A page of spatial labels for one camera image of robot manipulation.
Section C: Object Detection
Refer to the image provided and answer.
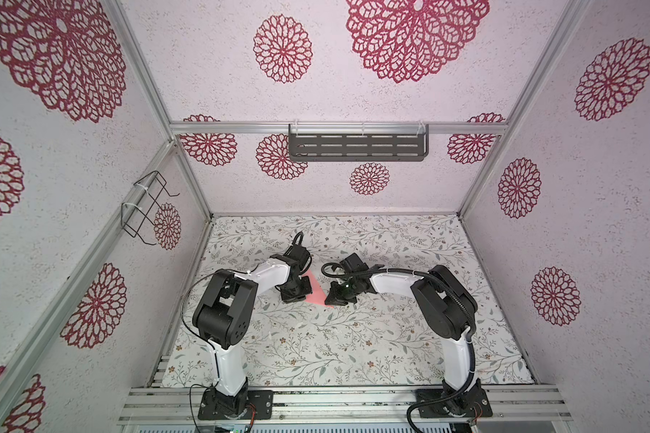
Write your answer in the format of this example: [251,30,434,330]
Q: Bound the pink square paper sheet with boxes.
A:
[303,271,327,307]

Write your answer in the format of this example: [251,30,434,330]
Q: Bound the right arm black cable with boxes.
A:
[320,262,478,433]

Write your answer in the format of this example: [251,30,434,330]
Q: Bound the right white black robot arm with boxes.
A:
[321,262,478,404]

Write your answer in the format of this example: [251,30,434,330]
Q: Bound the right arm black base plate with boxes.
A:
[419,382,494,419]

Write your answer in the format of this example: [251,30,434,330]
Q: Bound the aluminium front rail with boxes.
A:
[115,384,572,427]

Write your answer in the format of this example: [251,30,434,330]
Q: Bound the black wire wall rack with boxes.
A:
[119,170,179,246]

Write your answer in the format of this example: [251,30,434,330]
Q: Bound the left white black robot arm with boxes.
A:
[191,254,312,407]

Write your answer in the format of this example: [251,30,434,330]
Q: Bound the dark grey slotted wall shelf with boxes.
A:
[287,124,429,162]

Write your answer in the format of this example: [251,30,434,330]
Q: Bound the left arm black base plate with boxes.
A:
[197,389,274,420]

